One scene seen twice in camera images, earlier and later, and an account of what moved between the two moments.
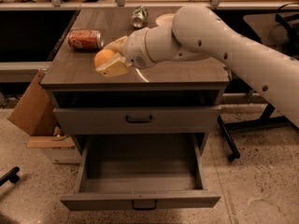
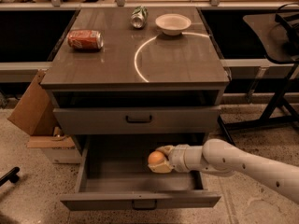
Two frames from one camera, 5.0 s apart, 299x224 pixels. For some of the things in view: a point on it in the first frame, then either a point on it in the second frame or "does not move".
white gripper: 135,49 -> 179,158
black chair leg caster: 10,175 does not move
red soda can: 85,39 does not move
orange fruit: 102,55 -> 155,158
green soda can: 139,16 does not move
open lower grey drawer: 119,171 does not move
